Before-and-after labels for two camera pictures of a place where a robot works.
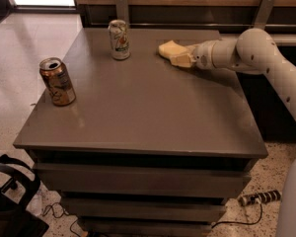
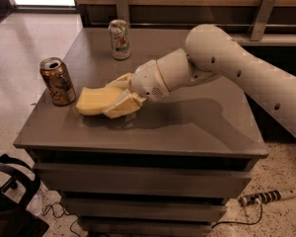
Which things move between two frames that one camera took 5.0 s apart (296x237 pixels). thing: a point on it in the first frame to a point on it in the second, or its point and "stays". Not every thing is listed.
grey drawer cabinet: (147, 148) stays
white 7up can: (119, 40) stays
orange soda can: (58, 81) stays
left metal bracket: (122, 7) stays
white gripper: (202, 54) to (147, 79)
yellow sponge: (171, 48) to (92, 101)
